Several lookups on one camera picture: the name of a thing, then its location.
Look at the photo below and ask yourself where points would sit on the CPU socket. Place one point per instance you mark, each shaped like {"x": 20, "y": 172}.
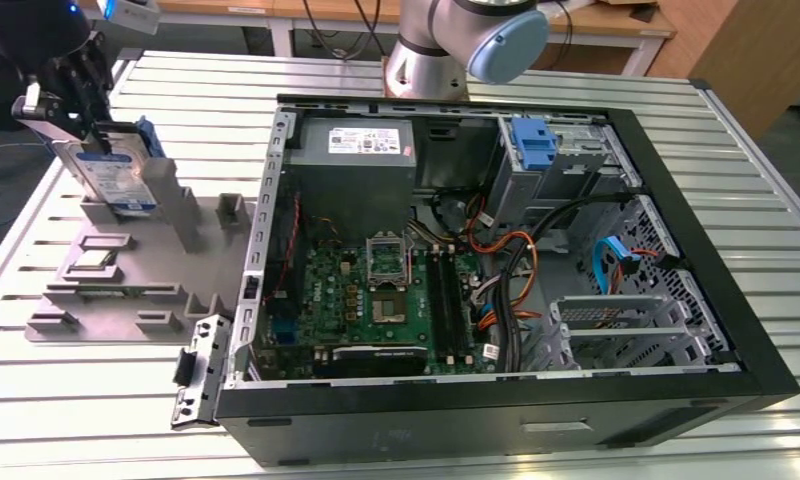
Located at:
{"x": 393, "y": 307}

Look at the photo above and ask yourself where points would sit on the black graphics card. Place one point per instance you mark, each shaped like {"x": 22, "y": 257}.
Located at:
{"x": 373, "y": 357}

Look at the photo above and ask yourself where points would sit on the thin metal locking lever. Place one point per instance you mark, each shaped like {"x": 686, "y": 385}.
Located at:
{"x": 411, "y": 267}

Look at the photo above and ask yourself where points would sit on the grey slot retainer bracket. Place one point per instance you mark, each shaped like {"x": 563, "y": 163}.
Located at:
{"x": 203, "y": 360}

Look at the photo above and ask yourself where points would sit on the wooden cabinet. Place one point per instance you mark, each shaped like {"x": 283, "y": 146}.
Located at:
{"x": 760, "y": 60}

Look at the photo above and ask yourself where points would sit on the brown cardboard box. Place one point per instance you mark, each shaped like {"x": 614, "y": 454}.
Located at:
{"x": 643, "y": 12}

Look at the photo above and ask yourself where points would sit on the grey parts rack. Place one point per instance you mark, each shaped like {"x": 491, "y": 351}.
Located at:
{"x": 153, "y": 260}

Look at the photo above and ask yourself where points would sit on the grey metal disk bay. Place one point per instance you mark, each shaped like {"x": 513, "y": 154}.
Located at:
{"x": 614, "y": 302}

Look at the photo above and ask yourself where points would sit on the wooden desk white frame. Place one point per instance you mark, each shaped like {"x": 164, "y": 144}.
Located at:
{"x": 614, "y": 25}

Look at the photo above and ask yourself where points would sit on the green RAM stick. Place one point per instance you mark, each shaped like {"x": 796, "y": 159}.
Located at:
{"x": 116, "y": 292}

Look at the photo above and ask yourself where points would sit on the green motherboard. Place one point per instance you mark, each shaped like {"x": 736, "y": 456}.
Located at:
{"x": 333, "y": 290}

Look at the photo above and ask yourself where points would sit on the black open PC case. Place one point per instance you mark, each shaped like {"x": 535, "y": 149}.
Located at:
{"x": 440, "y": 430}

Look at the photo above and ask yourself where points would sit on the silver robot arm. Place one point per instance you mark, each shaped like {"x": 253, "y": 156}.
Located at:
{"x": 427, "y": 30}

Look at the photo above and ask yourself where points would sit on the grey metal drive cage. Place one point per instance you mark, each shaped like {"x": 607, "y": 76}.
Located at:
{"x": 574, "y": 175}

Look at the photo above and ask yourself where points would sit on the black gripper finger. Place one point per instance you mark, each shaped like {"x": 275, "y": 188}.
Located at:
{"x": 105, "y": 75}
{"x": 80, "y": 100}

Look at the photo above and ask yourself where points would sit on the black RAM slot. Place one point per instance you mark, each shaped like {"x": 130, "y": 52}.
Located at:
{"x": 437, "y": 300}
{"x": 459, "y": 310}

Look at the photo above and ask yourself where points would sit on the grey power supply unit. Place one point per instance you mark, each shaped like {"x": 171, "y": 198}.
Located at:
{"x": 360, "y": 140}

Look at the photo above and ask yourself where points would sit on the blue plastic drive latch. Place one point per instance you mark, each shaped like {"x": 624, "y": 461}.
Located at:
{"x": 532, "y": 145}

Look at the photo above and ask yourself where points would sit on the silver CPU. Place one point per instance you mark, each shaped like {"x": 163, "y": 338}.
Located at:
{"x": 93, "y": 259}

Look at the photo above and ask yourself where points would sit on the hard disk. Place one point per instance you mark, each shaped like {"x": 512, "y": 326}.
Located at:
{"x": 116, "y": 180}

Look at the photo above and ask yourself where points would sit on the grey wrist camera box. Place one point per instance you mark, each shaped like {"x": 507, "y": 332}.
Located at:
{"x": 133, "y": 17}

